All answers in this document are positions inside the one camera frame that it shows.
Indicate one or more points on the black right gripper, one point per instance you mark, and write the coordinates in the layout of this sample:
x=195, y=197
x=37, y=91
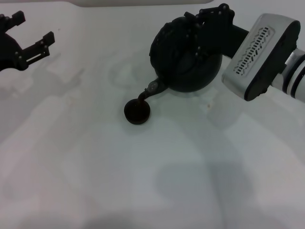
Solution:
x=224, y=38

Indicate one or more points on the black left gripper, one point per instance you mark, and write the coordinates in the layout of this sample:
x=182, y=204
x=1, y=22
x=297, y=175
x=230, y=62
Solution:
x=7, y=52

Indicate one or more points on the black round teapot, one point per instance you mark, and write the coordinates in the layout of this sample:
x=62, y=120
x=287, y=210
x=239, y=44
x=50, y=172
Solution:
x=171, y=62

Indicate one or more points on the dark small teacup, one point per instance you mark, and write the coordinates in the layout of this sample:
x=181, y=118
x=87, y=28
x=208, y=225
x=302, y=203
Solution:
x=137, y=114

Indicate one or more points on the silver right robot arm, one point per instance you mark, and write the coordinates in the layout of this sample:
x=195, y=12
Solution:
x=295, y=76

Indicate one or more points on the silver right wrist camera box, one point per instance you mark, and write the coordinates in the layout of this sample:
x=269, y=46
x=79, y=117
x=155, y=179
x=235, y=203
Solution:
x=259, y=57

